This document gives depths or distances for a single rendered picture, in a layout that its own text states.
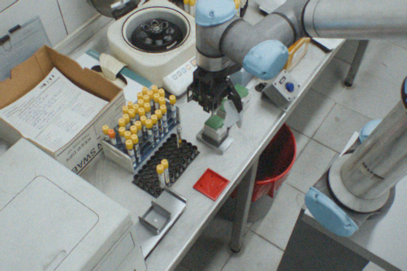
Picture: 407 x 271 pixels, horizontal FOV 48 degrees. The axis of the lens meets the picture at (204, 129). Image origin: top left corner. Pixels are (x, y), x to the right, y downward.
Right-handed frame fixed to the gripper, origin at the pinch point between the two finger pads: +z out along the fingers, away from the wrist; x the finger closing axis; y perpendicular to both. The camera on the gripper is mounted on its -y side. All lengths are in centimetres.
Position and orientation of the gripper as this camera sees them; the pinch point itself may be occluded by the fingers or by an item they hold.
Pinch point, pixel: (216, 112)
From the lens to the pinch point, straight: 113.6
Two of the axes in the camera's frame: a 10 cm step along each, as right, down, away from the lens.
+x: 8.2, 4.7, -3.3
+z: -0.1, 5.9, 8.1
